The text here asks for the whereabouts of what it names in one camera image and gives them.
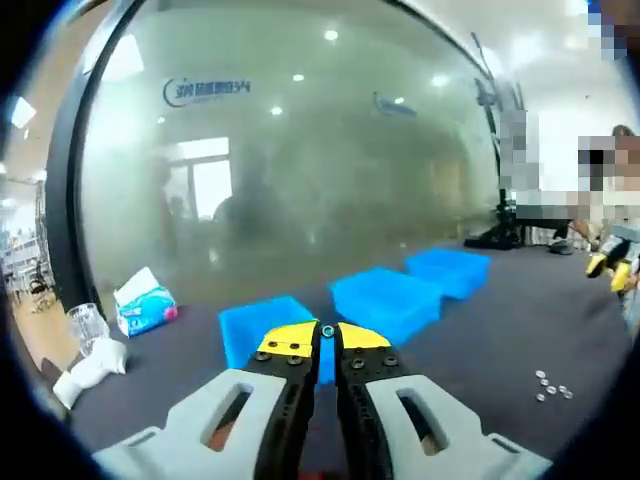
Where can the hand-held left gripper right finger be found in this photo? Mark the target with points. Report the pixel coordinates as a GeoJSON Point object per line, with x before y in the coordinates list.
{"type": "Point", "coordinates": [430, 425]}

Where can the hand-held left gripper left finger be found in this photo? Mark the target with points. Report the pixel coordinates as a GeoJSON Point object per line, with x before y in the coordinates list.
{"type": "Point", "coordinates": [225, 415]}

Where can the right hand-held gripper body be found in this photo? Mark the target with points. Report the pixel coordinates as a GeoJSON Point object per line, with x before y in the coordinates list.
{"type": "Point", "coordinates": [625, 236]}

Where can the blue plastic bin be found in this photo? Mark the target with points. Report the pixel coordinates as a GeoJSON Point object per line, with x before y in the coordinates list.
{"type": "Point", "coordinates": [450, 267]}
{"type": "Point", "coordinates": [250, 320]}
{"type": "Point", "coordinates": [385, 300]}

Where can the pile of screws nuts washers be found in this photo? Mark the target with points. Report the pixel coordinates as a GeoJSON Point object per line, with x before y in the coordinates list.
{"type": "Point", "coordinates": [551, 389]}

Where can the silver metal nut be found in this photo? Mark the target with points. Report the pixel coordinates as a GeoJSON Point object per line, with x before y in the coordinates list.
{"type": "Point", "coordinates": [327, 330]}

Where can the blue white tissue pack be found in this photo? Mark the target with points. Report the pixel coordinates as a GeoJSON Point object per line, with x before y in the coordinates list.
{"type": "Point", "coordinates": [145, 307]}

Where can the white cloth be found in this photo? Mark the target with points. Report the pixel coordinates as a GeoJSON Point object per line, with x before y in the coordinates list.
{"type": "Point", "coordinates": [95, 367]}

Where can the clear glass cup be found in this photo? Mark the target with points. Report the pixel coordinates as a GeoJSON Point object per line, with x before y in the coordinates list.
{"type": "Point", "coordinates": [87, 325]}

